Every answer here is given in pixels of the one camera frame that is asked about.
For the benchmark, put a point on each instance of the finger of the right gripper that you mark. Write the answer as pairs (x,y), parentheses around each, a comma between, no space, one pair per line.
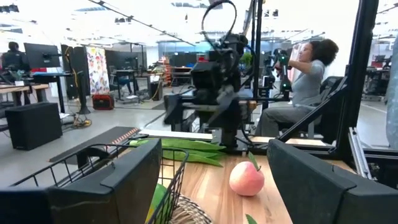
(173,109)

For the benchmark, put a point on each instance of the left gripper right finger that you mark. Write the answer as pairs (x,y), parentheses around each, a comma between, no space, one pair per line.
(326,202)

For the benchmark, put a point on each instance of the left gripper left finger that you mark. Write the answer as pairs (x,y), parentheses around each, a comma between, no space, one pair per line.
(93,205)

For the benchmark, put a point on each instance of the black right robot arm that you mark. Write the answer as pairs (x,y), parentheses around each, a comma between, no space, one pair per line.
(230,130)

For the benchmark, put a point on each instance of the white flat panel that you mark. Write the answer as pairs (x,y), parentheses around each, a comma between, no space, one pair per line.
(174,134)

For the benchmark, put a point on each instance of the green corn husk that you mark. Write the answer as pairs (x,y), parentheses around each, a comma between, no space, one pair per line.
(186,144)

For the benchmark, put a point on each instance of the black hazard-striped floor mat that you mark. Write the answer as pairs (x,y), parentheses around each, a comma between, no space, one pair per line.
(102,140)

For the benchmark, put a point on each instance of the red box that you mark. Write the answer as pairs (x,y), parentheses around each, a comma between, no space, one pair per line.
(102,102)

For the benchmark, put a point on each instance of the floral patterned cloth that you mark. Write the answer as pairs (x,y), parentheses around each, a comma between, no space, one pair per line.
(97,70)

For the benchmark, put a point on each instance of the seated person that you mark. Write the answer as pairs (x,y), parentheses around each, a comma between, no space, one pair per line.
(306,87)

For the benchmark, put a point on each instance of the black box cabinet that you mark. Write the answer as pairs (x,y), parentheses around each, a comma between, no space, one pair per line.
(34,124)

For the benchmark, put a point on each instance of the black partition panel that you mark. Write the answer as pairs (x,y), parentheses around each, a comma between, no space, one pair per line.
(81,59)

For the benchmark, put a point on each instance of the black office chair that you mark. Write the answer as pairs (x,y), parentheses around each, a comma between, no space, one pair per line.
(331,90)

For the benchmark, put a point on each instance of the black standing desk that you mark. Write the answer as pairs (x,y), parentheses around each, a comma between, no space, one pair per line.
(53,74)

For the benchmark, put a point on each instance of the grey patterned curtain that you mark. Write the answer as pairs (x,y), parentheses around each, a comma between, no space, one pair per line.
(392,93)

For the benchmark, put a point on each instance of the light wooden bench table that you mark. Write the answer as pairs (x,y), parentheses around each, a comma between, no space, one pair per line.
(18,88)

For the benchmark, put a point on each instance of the black monitor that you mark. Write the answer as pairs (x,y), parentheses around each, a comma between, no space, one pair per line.
(42,55)

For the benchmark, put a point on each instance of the person at desk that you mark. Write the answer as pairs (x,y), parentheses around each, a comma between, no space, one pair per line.
(14,59)

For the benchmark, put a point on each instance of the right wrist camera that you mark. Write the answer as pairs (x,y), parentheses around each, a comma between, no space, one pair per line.
(205,76)

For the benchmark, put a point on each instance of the silver aluminium rail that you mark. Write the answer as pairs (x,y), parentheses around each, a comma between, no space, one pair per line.
(359,152)

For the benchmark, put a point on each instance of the black aluminium table frame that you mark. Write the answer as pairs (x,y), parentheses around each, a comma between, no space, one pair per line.
(357,77)

